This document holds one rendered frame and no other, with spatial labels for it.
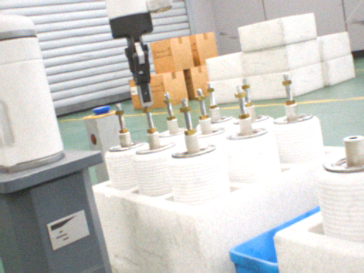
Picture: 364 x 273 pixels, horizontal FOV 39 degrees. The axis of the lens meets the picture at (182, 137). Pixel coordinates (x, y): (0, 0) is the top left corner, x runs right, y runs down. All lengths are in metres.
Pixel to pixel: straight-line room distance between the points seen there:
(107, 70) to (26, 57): 5.94
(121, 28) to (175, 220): 0.34
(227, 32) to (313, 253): 7.37
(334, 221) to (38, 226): 0.37
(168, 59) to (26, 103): 4.10
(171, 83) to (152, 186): 3.78
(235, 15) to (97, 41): 2.22
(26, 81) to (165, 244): 0.35
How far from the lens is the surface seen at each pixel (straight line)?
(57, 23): 6.40
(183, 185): 0.82
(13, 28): 0.71
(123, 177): 1.01
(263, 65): 3.71
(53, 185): 0.70
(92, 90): 6.50
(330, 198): 0.59
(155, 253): 0.90
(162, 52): 4.82
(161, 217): 0.84
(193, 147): 0.83
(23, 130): 0.71
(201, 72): 4.93
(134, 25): 0.90
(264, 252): 0.82
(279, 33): 3.58
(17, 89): 0.70
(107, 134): 1.18
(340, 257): 0.57
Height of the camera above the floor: 0.41
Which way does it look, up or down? 9 degrees down
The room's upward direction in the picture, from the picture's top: 11 degrees counter-clockwise
